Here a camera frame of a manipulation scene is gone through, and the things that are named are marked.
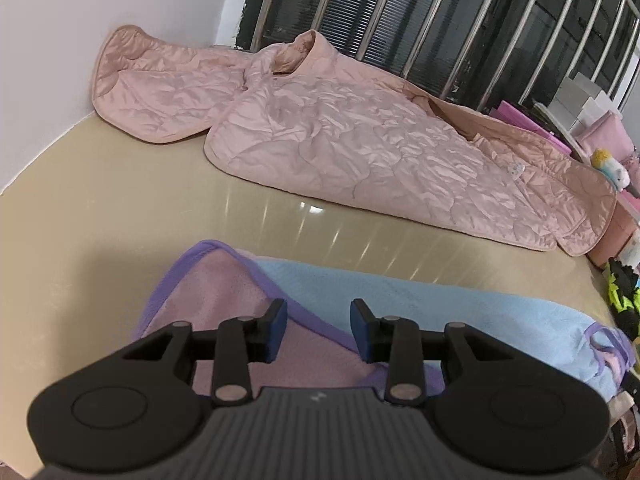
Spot dark window with blinds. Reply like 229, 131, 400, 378
237, 0, 640, 111

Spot pink zip pouch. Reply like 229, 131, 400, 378
575, 110, 633, 166

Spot stack of white boxes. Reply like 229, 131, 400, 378
547, 72, 623, 133

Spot pink quilted jacket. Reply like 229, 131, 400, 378
90, 24, 618, 257

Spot pink flat box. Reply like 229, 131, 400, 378
487, 100, 573, 156

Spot steel window guard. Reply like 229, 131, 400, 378
250, 0, 640, 116

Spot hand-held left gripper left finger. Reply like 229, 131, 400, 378
122, 299, 289, 407

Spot white and blue plush toy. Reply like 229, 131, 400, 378
590, 147, 632, 192

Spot pink and blue mesh garment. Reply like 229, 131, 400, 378
135, 240, 636, 406

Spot pink storage box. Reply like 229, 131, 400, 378
585, 192, 640, 268

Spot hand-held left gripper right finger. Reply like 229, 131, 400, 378
337, 298, 507, 407

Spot black and neon yellow gloves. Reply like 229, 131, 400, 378
592, 255, 640, 341

